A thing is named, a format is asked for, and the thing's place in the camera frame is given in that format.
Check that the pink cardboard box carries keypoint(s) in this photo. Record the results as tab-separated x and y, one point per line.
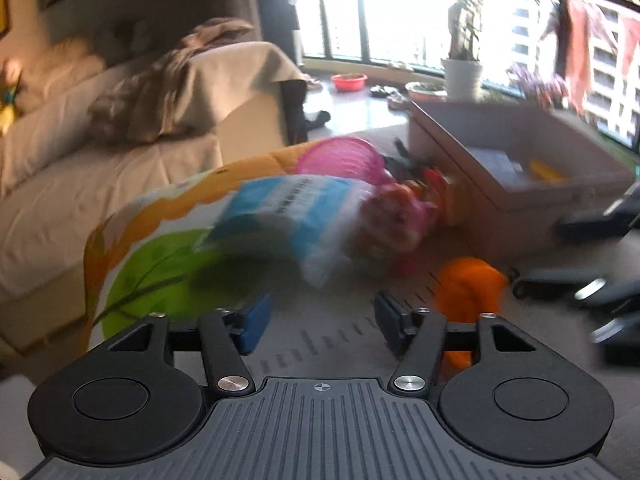
501	224

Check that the red plastic basin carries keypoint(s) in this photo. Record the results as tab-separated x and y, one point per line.
349	82

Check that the colourful ruler play mat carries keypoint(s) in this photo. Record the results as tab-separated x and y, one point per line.
477	400

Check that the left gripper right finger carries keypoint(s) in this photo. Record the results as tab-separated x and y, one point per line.
416	338

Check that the purple flower pot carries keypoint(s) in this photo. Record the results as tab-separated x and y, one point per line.
548	94

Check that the pink pig toy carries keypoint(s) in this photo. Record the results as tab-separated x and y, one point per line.
393	222

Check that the brown jacket on sofa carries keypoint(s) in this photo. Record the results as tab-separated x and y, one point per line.
141	108

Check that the yellow toy brick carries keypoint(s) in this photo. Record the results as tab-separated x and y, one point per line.
544	172

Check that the beige pillow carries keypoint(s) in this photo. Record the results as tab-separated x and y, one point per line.
57	69

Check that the pink toy net scoop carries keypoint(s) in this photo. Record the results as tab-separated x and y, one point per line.
345	157

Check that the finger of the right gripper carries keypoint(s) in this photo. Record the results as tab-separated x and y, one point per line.
616	221
578	288

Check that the orange plastic toy bowl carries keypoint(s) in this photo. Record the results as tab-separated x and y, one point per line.
466	288

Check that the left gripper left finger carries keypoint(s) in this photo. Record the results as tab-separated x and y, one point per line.
226	337

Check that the beige sofa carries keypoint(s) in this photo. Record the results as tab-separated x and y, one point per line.
58	182

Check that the white pot bamboo plant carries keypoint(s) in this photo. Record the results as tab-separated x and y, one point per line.
493	41

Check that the round planter dish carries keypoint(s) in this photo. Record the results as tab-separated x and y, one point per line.
424	91

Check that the white plastic toy panel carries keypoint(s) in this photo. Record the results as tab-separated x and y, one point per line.
506	171

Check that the blue white plastic bag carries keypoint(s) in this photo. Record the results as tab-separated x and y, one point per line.
305	219

